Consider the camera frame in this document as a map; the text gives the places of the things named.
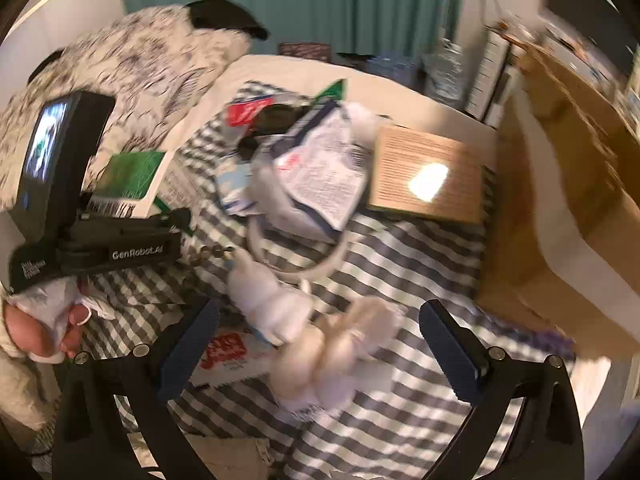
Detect white suitcase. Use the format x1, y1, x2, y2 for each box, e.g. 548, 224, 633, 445
462, 27, 513, 118

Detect floral fabric bag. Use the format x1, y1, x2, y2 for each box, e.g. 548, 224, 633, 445
278, 41, 332, 62

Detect green packet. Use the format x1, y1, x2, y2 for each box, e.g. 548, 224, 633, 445
312, 79, 349, 108

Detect black wall television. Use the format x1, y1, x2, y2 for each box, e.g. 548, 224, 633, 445
542, 0, 636, 78

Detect white fluffy plush toy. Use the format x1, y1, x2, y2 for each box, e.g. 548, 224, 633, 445
270, 296, 403, 413

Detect floral duvet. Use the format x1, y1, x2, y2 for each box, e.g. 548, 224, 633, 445
0, 4, 253, 211

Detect cream bed sheet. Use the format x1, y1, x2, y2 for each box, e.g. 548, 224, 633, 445
190, 54, 497, 171

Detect teal curtain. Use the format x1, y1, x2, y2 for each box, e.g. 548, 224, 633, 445
116, 0, 468, 58

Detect large clear water bottle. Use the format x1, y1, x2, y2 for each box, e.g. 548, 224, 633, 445
427, 40, 471, 107

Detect person's left hand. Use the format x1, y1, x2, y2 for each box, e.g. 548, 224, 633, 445
2, 277, 108, 363

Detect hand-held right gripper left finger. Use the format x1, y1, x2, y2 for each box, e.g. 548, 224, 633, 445
52, 297, 221, 480

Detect crumpled white printed bag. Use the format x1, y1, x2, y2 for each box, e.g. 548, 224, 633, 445
250, 101, 383, 241

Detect white ring cable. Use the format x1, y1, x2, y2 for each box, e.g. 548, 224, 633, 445
246, 217, 351, 282

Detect black sunglasses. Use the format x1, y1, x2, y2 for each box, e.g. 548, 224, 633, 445
236, 104, 313, 158

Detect brown cardboard box flat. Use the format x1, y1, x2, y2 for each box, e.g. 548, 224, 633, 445
369, 125, 485, 225

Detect blue plastic crate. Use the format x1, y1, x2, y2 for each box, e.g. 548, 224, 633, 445
367, 54, 423, 93

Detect green and white book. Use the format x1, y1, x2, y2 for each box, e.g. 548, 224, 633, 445
86, 150, 168, 220

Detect brown paper bag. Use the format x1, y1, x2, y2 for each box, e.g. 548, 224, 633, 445
185, 432, 273, 480

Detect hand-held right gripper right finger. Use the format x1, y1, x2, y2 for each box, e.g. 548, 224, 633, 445
419, 300, 586, 480

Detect light blue tissue pack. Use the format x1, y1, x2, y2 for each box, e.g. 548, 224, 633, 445
214, 162, 258, 217

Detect grey checked blanket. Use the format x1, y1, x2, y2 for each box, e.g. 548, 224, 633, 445
30, 80, 541, 480

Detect large red and white packet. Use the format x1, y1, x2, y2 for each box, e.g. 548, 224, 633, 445
192, 330, 276, 388

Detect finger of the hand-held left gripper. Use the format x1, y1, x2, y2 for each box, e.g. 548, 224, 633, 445
150, 207, 194, 235
186, 246, 237, 267

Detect black cloth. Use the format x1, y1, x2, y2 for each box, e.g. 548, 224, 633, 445
187, 0, 271, 42

